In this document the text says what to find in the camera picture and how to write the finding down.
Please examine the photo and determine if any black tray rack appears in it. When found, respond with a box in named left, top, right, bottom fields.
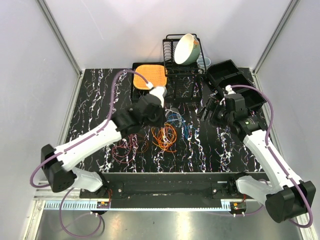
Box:
left=130, top=62, right=203, bottom=104

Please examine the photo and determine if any left aluminium frame post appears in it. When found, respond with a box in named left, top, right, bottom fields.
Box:
left=34, top=0, right=84, bottom=78

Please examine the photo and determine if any black wire dish rack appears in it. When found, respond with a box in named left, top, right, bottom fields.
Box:
left=162, top=33, right=207, bottom=78

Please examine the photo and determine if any orange cable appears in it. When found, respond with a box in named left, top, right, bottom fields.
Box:
left=151, top=122, right=178, bottom=154

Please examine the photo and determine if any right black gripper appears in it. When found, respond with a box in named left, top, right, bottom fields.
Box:
left=195, top=97, right=233, bottom=130

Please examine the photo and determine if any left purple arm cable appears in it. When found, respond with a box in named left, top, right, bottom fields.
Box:
left=29, top=69, right=153, bottom=238

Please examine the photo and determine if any slotted cable duct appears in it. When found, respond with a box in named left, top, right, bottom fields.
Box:
left=44, top=199, right=247, bottom=213

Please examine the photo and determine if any right aluminium frame post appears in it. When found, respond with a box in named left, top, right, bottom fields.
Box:
left=253, top=0, right=301, bottom=75

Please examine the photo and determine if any aluminium frame post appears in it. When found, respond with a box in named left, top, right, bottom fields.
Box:
left=34, top=0, right=84, bottom=78
left=253, top=0, right=301, bottom=75

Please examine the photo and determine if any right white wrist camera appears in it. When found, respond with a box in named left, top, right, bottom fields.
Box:
left=219, top=85, right=236, bottom=106

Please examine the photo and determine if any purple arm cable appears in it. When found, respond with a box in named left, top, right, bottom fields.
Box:
left=29, top=69, right=153, bottom=238
left=229, top=84, right=314, bottom=228

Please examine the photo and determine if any orange woven basket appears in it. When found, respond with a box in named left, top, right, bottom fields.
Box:
left=133, top=64, right=167, bottom=90

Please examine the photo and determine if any dark red cable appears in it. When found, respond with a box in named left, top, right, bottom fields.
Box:
left=111, top=133, right=141, bottom=165

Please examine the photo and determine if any cream ceramic bowl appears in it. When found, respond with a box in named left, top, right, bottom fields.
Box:
left=174, top=33, right=201, bottom=65

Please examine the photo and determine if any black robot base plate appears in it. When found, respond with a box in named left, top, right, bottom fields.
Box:
left=79, top=171, right=268, bottom=200

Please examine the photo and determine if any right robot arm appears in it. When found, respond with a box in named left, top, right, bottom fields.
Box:
left=198, top=93, right=316, bottom=228

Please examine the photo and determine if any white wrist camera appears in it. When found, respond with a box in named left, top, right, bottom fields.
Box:
left=219, top=85, right=236, bottom=106
left=149, top=86, right=167, bottom=108

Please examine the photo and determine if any black compartment bin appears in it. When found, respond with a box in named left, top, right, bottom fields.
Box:
left=206, top=59, right=266, bottom=112

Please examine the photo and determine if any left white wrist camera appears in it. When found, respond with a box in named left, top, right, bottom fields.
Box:
left=149, top=86, right=167, bottom=108

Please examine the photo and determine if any clear plastic cup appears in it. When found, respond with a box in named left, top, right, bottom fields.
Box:
left=196, top=56, right=212, bottom=73

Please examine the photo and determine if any blue cable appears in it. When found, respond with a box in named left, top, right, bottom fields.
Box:
left=166, top=112, right=198, bottom=141

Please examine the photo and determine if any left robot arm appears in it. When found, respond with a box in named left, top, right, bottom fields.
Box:
left=41, top=93, right=166, bottom=198

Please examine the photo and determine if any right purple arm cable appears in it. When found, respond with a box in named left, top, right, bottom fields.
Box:
left=229, top=84, right=314, bottom=228

